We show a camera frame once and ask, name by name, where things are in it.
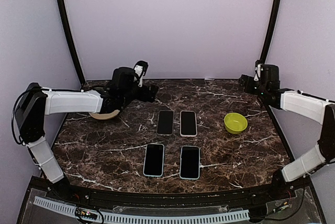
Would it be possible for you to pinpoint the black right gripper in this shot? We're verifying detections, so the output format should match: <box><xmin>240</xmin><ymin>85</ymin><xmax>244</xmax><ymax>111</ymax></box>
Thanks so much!
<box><xmin>238</xmin><ymin>74</ymin><xmax>267</xmax><ymax>99</ymax></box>

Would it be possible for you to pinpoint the purple-edged black phone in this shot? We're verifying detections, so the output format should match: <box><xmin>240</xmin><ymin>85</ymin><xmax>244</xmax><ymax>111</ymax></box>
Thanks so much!
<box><xmin>157</xmin><ymin>110</ymin><xmax>174</xmax><ymax>135</ymax></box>

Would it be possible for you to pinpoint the pink phone case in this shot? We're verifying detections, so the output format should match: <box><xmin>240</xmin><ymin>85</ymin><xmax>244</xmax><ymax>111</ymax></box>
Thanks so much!
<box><xmin>179</xmin><ymin>110</ymin><xmax>198</xmax><ymax>138</ymax></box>

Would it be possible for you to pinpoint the grey-blue phone case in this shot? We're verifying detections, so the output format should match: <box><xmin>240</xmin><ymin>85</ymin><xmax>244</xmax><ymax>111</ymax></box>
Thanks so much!
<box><xmin>142</xmin><ymin>143</ymin><xmax>165</xmax><ymax>178</ymax></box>

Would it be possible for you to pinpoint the white-backed phone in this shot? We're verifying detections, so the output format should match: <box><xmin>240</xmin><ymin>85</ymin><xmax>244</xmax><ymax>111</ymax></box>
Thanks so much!
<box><xmin>144</xmin><ymin>144</ymin><xmax>164</xmax><ymax>175</ymax></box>

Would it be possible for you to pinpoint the light blue phone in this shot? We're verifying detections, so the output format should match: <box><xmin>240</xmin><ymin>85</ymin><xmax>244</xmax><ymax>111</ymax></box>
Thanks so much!
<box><xmin>178</xmin><ymin>145</ymin><xmax>201</xmax><ymax>181</ymax></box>

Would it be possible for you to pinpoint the purple phone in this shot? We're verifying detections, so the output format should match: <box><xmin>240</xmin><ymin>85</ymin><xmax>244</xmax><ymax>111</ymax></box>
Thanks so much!
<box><xmin>180</xmin><ymin>147</ymin><xmax>200</xmax><ymax>179</ymax></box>

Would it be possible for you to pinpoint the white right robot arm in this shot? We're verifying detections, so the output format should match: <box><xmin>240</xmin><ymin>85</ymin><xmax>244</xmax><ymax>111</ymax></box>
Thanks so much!
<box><xmin>239</xmin><ymin>62</ymin><xmax>334</xmax><ymax>200</ymax></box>

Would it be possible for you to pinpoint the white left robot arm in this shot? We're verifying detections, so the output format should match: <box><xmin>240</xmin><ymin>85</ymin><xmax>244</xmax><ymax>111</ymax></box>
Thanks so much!
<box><xmin>10</xmin><ymin>62</ymin><xmax>159</xmax><ymax>201</ymax></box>

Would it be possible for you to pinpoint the lime green bowl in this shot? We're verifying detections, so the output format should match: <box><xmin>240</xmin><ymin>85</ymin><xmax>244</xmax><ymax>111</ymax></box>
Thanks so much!
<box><xmin>224</xmin><ymin>113</ymin><xmax>248</xmax><ymax>135</ymax></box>

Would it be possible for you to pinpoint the beige ceramic plate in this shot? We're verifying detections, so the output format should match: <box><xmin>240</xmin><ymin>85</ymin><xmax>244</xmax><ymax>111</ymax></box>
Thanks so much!
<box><xmin>89</xmin><ymin>110</ymin><xmax>120</xmax><ymax>120</ymax></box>

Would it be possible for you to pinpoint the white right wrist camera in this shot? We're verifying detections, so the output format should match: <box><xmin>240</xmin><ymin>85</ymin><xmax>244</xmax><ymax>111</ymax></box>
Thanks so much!
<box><xmin>254</xmin><ymin>60</ymin><xmax>263</xmax><ymax>82</ymax></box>

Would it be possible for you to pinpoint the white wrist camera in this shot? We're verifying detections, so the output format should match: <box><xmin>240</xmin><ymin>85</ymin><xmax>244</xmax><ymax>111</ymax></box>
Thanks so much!
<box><xmin>133</xmin><ymin>61</ymin><xmax>149</xmax><ymax>87</ymax></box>
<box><xmin>254</xmin><ymin>60</ymin><xmax>263</xmax><ymax>82</ymax></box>

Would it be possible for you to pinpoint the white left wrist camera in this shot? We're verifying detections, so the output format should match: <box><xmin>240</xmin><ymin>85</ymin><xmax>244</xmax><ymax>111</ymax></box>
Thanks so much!
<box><xmin>133</xmin><ymin>61</ymin><xmax>149</xmax><ymax>87</ymax></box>

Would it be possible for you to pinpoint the black right frame post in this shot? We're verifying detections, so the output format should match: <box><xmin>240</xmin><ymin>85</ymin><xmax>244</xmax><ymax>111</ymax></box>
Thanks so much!
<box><xmin>259</xmin><ymin>0</ymin><xmax>281</xmax><ymax>63</ymax></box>

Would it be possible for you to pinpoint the black frame post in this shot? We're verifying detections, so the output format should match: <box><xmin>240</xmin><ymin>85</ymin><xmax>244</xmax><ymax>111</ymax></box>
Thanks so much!
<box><xmin>57</xmin><ymin>0</ymin><xmax>86</xmax><ymax>85</ymax></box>
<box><xmin>259</xmin><ymin>0</ymin><xmax>281</xmax><ymax>63</ymax></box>

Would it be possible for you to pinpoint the black front table rail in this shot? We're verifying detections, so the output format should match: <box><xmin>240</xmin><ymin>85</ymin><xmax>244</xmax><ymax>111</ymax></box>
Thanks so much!
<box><xmin>28</xmin><ymin>174</ymin><xmax>312</xmax><ymax>210</ymax></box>

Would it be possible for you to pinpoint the white slotted cable duct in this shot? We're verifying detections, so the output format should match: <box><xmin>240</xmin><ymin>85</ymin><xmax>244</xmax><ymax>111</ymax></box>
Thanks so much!
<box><xmin>32</xmin><ymin>196</ymin><xmax>250</xmax><ymax>223</ymax></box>

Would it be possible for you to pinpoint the black left frame post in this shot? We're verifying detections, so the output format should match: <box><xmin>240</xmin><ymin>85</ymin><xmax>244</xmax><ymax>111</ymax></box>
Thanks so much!
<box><xmin>57</xmin><ymin>0</ymin><xmax>86</xmax><ymax>85</ymax></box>

